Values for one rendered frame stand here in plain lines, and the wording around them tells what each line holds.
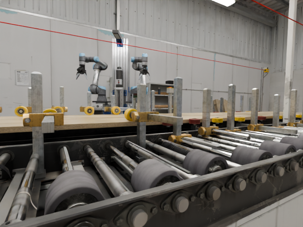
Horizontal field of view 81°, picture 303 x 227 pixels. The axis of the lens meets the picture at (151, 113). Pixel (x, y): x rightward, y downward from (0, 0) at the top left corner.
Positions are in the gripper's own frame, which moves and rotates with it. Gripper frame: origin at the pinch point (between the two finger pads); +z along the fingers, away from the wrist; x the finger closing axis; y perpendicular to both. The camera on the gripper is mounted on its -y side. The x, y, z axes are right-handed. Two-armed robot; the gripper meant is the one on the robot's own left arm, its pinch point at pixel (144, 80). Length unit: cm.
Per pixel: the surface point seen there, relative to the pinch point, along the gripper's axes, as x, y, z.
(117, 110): 21, -67, 38
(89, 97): 52, -57, 26
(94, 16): 134, 200, -177
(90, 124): 20, -141, 42
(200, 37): -162, 370, -192
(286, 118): -152, -49, 44
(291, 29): -152, -49, -46
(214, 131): -52, -126, 47
